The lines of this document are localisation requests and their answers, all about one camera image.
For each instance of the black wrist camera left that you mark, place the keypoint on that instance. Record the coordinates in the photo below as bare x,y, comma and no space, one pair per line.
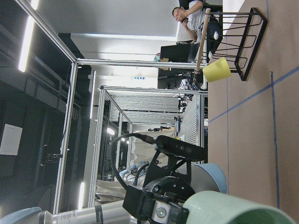
180,155

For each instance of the seated person dark clothes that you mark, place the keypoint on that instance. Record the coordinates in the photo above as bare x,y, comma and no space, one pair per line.
191,14

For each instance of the pale green cup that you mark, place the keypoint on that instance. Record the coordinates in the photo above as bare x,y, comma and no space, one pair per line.
210,207

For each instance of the black wire cup rack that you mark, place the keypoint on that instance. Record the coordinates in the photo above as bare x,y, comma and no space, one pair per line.
240,41

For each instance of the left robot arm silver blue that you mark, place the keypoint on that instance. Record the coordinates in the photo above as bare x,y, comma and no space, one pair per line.
207,176

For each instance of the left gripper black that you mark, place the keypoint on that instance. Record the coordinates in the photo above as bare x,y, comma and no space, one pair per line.
160,202

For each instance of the yellow cup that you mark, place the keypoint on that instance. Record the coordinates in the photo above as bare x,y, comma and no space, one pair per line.
217,70

